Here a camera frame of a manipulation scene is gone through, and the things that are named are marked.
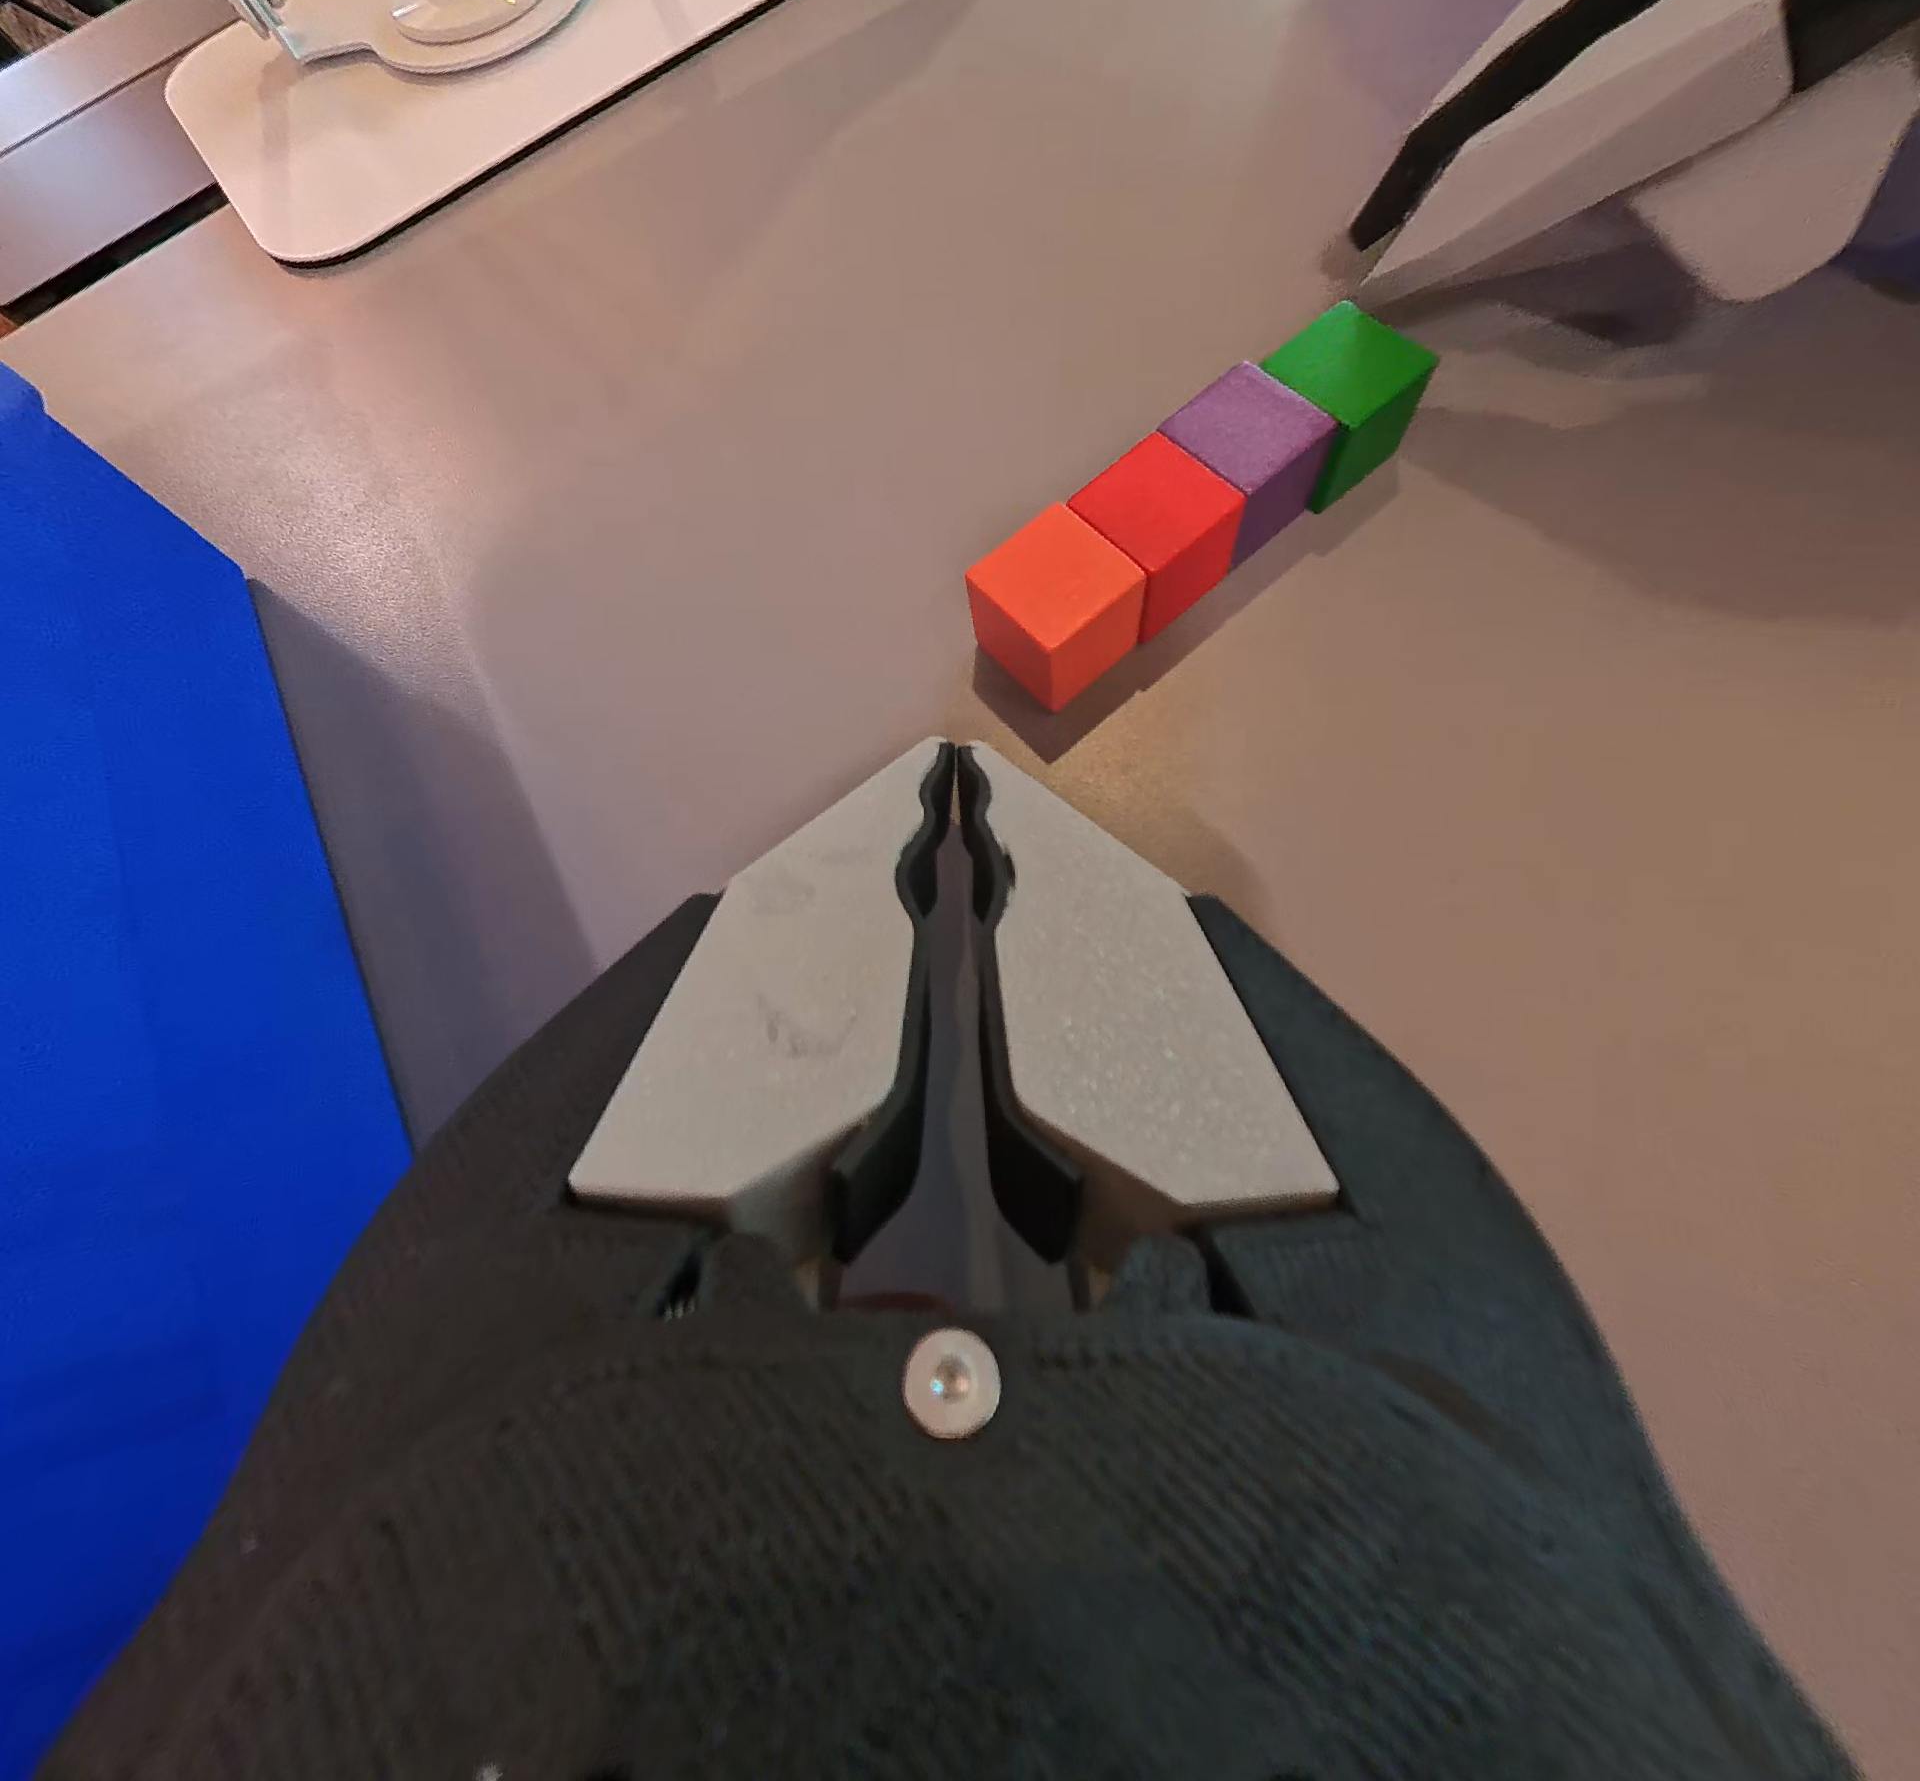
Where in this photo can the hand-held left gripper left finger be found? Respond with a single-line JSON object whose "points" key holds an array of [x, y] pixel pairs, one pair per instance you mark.
{"points": [[750, 1046]]}

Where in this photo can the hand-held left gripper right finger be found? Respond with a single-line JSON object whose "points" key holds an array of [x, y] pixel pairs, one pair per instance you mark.
{"points": [[1156, 1046]]}

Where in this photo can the green wooden cube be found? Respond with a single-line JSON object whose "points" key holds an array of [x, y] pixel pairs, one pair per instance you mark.
{"points": [[1349, 365]]}

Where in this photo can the orange wooden cube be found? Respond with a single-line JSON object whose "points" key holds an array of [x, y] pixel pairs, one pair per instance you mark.
{"points": [[1049, 597]]}

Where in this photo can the purple wooden cube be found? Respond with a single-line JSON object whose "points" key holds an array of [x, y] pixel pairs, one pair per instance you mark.
{"points": [[1245, 423]]}

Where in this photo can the red wooden cube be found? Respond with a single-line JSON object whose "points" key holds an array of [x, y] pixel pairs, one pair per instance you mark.
{"points": [[1162, 507]]}

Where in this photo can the blue plastic bin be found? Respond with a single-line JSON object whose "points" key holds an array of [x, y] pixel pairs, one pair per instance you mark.
{"points": [[150, 988]]}

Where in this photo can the grey desk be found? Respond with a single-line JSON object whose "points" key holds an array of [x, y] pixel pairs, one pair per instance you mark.
{"points": [[1502, 911]]}

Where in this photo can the white document stand wooden board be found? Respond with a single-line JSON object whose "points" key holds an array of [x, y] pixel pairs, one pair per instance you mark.
{"points": [[600, 13]]}

